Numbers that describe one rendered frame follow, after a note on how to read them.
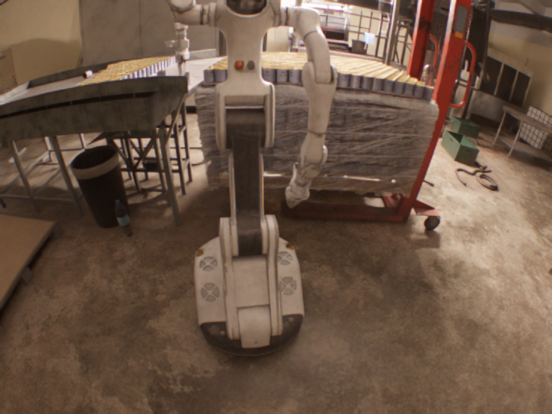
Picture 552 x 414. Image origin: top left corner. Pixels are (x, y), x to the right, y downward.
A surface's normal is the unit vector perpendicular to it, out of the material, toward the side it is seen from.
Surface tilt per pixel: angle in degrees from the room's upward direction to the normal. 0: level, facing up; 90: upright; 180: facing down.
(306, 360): 0
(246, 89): 59
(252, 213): 52
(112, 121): 90
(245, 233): 40
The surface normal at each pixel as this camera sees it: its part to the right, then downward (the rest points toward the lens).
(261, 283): 0.17, -0.03
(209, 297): 0.15, -0.24
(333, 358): 0.06, -0.79
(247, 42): 0.18, 0.76
